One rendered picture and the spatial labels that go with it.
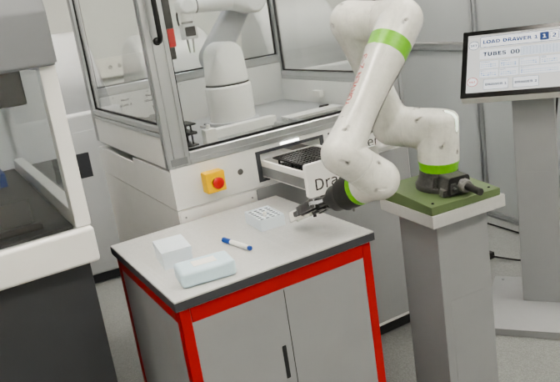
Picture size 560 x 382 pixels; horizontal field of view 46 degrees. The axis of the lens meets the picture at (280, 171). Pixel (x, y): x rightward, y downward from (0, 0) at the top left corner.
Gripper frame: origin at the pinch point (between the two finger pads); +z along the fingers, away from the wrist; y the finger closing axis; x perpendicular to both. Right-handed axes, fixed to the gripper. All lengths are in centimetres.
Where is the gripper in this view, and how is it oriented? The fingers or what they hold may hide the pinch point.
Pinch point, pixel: (299, 214)
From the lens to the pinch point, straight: 199.8
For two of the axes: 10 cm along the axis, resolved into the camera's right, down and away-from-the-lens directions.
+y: -7.9, 0.2, -6.1
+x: 2.1, 9.5, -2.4
